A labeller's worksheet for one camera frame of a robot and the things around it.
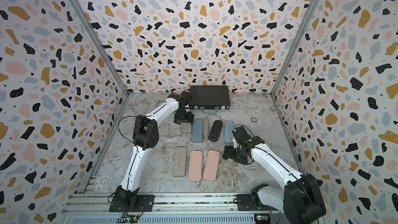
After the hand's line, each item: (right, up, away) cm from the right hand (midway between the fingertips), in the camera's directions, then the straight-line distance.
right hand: (228, 157), depth 83 cm
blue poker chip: (+20, +19, +24) cm, 37 cm away
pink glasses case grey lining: (-18, -5, +1) cm, 18 cm away
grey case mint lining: (-18, +13, +15) cm, 26 cm away
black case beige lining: (-6, +12, +15) cm, 20 cm away
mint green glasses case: (-27, -3, +1) cm, 27 cm away
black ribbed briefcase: (-10, +33, +30) cm, 46 cm away
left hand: (-23, +17, +18) cm, 34 cm away
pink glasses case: (-9, -4, +1) cm, 10 cm away
